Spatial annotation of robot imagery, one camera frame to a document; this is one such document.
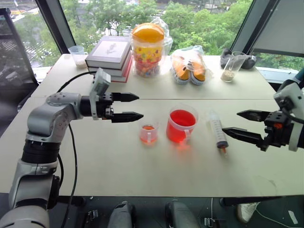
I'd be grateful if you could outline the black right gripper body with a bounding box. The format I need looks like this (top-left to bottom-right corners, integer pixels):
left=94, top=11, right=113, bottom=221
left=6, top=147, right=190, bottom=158
left=263, top=110, right=295, bottom=148

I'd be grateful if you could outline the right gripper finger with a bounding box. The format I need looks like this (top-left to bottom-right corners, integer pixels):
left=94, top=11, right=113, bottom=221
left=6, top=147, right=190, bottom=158
left=237, top=109, right=270, bottom=123
left=221, top=127, right=268, bottom=152

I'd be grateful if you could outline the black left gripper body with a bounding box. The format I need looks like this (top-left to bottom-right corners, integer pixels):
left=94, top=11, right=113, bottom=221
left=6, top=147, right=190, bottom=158
left=95, top=92, right=115, bottom=121

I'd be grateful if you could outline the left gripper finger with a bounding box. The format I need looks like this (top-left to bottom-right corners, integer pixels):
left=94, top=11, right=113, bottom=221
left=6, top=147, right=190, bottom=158
left=111, top=111, right=144, bottom=124
left=112, top=92, right=140, bottom=103

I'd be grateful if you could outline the clear plastic syringe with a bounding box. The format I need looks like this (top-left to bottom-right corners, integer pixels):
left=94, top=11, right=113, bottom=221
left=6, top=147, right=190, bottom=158
left=206, top=109, right=229, bottom=159

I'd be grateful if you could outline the small beaker orange liquid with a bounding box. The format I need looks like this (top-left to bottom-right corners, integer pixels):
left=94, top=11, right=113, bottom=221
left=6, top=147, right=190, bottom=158
left=139, top=122, right=160, bottom=146

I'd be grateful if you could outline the large beaker red liquid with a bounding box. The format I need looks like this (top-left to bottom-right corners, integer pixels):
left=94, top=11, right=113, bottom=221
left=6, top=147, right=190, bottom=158
left=166, top=104, right=200, bottom=146

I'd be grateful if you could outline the clear measuring cup with grains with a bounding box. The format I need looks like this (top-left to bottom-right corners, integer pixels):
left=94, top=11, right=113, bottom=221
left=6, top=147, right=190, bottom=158
left=68, top=45, right=89, bottom=69

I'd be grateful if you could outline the red hardcover book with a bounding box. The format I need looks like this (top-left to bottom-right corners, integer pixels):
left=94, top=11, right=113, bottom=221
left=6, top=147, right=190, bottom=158
left=89, top=56, right=134, bottom=84

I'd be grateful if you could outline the dark thin book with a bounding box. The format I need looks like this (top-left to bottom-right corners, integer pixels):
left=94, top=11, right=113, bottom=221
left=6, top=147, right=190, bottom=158
left=87, top=51, right=133, bottom=77

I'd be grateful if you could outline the grey hardcover book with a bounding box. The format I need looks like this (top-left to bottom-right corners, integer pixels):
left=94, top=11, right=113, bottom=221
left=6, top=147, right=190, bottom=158
left=85, top=36, right=132, bottom=70

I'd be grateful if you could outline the tall glass with grains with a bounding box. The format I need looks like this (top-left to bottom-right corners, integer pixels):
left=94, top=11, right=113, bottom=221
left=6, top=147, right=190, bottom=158
left=220, top=51, right=247, bottom=83

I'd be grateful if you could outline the candy jar with orange lid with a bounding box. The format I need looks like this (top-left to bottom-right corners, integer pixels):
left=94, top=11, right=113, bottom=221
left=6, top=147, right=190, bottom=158
left=131, top=22, right=165, bottom=77

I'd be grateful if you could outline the dark grey cloth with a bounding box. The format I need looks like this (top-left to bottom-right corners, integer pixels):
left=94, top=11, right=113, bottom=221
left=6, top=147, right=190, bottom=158
left=219, top=47, right=257, bottom=70

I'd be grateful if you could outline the orange canvas shoe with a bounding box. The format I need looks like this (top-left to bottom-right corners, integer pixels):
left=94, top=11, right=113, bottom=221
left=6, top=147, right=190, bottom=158
left=171, top=56, right=191, bottom=85
left=188, top=55, right=207, bottom=86

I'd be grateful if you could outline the crumpled clear plastic bag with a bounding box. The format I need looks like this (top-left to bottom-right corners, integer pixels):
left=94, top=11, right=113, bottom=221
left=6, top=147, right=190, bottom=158
left=151, top=16, right=174, bottom=75

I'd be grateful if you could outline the clear bag holding shoes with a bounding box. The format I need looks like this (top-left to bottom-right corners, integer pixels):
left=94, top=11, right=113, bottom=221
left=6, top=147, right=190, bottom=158
left=170, top=45, right=214, bottom=86

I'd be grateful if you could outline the white sneaker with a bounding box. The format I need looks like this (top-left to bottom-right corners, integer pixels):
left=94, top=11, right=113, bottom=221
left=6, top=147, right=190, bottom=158
left=236, top=201, right=261, bottom=224

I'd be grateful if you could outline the dark rounded shape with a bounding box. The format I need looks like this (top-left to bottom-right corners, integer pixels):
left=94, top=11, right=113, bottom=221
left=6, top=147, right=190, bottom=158
left=165, top=200, right=200, bottom=228
left=107, top=200, right=136, bottom=228

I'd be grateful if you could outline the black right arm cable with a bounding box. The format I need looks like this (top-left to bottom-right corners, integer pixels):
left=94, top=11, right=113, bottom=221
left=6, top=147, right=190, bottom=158
left=280, top=99, right=304, bottom=124

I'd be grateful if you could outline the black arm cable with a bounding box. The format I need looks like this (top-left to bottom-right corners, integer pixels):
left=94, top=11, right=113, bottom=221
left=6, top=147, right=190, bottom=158
left=57, top=71, right=97, bottom=226
left=280, top=99, right=304, bottom=124

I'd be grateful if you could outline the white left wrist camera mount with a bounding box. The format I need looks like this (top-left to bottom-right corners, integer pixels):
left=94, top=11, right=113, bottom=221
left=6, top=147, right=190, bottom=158
left=89, top=67, right=112, bottom=121

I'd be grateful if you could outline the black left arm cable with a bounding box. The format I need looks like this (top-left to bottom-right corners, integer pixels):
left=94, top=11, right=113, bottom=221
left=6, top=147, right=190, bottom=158
left=57, top=71, right=97, bottom=226

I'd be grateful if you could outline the black table frame bar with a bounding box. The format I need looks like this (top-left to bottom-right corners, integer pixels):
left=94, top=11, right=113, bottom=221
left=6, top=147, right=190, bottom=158
left=219, top=195, right=284, bottom=207

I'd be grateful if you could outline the dark window frame pillar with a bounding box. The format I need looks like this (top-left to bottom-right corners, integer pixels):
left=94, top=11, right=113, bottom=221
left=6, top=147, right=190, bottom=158
left=230, top=0, right=304, bottom=57
left=35, top=0, right=77, bottom=55

